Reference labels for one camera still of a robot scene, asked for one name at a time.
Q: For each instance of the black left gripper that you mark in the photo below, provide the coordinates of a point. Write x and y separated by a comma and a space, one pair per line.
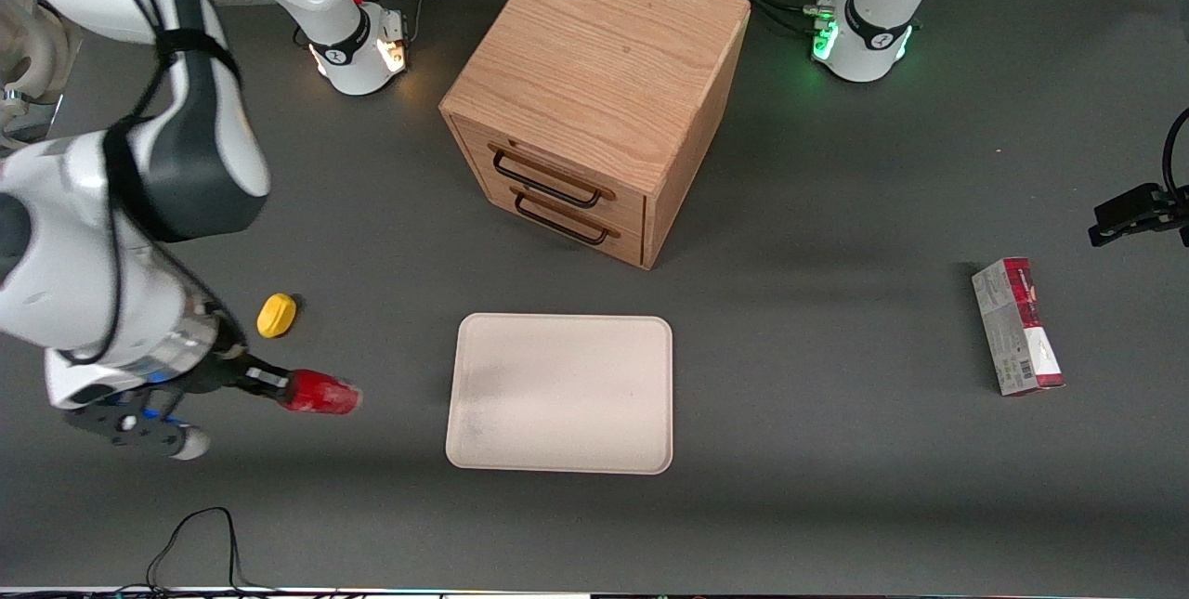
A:
1155, 205

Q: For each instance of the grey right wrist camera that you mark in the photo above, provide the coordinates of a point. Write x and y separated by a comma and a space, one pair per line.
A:
139, 423

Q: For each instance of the beige rectangular plastic tray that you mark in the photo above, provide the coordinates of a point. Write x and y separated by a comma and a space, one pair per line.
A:
559, 393

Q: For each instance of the yellow lemon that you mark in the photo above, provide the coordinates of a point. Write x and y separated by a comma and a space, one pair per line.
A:
276, 315

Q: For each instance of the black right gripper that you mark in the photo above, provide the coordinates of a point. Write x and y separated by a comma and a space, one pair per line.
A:
226, 371

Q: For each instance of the grey and red carton box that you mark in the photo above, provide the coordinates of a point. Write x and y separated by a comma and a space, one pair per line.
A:
1017, 330

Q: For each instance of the wooden drawer front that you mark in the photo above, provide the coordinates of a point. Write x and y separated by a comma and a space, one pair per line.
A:
557, 162
613, 244

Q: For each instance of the red coke bottle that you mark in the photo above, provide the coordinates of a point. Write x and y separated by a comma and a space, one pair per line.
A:
325, 395

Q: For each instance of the oak wooden drawer cabinet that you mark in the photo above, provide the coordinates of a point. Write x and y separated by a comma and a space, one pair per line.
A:
594, 60

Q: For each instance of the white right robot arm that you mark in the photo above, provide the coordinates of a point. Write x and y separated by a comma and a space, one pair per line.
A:
56, 237

